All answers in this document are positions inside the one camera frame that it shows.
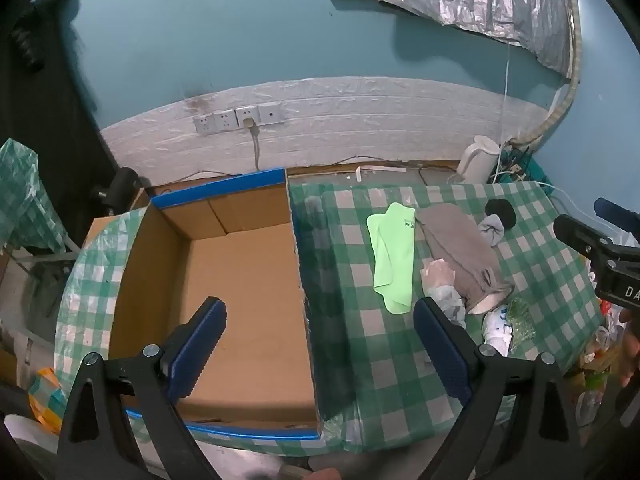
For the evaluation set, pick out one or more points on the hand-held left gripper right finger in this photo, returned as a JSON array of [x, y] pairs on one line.
[[440, 345]]

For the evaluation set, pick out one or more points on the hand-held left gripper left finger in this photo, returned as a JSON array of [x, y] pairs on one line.
[[197, 345]]

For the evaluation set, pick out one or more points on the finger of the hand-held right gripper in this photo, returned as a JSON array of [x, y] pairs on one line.
[[615, 212], [580, 235]]

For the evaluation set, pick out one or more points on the cardboard box blue edge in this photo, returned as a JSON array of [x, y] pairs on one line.
[[240, 310]]

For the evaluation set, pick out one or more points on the white printed cloth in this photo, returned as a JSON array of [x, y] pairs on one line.
[[497, 332]]

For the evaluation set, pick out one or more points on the green glitter scouring pad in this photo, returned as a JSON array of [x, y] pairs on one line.
[[522, 320]]

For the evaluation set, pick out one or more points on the person's right hand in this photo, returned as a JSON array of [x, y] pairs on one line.
[[631, 350]]

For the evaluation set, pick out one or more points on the green checkered tablecloth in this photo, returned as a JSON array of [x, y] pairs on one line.
[[380, 320]]

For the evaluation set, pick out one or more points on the black sock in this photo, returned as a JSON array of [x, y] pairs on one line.
[[502, 210]]

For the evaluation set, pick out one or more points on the pile of plastic bags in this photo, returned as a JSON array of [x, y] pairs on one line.
[[597, 360]]

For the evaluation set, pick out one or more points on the light grey sock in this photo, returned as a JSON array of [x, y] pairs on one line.
[[492, 230]]

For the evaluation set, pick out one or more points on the lime green cloth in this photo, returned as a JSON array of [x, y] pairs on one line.
[[395, 260]]

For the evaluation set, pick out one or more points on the grey-brown cloth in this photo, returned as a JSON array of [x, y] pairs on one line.
[[460, 250]]

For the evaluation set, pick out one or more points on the white electric kettle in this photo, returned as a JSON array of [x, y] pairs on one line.
[[477, 160]]

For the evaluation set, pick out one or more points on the orange yellow plastic bag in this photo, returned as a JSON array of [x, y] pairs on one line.
[[47, 400]]

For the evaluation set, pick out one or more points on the black dumbbell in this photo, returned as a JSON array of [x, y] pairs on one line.
[[117, 187]]

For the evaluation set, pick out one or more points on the white plastic strip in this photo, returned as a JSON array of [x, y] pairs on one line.
[[380, 169]]

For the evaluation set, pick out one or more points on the white sheet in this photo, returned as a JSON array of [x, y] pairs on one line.
[[30, 435]]

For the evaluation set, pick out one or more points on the green checkered plastic sheet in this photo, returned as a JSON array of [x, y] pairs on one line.
[[22, 195]]

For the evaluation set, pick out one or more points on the black curtain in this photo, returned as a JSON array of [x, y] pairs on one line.
[[45, 110]]

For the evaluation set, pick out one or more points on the white wall socket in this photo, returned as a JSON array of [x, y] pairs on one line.
[[271, 113], [225, 120], [204, 124], [246, 114]]

